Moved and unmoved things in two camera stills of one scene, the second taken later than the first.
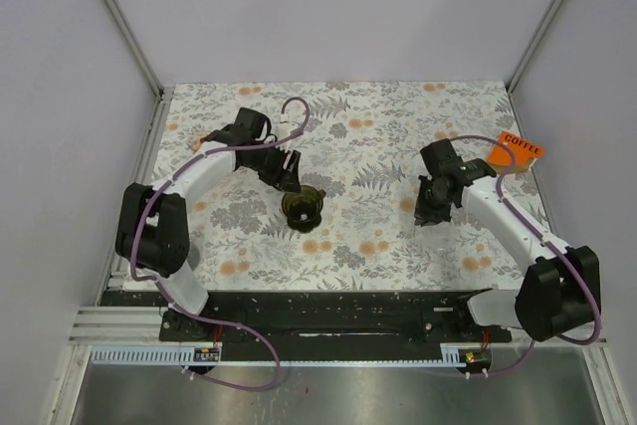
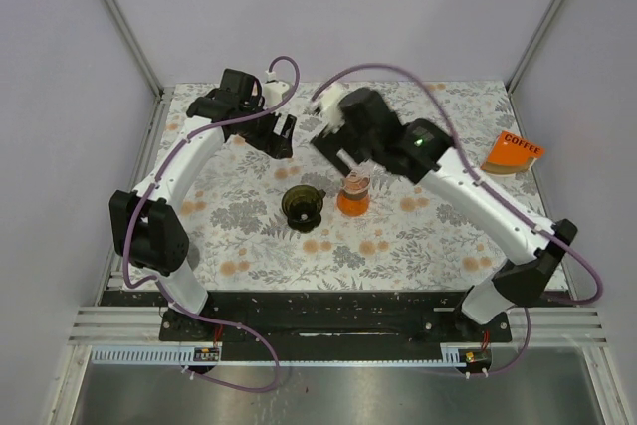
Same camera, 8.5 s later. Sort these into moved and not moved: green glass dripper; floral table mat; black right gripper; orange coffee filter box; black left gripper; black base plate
Moved: black left gripper; black right gripper
Not moved: black base plate; floral table mat; orange coffee filter box; green glass dripper
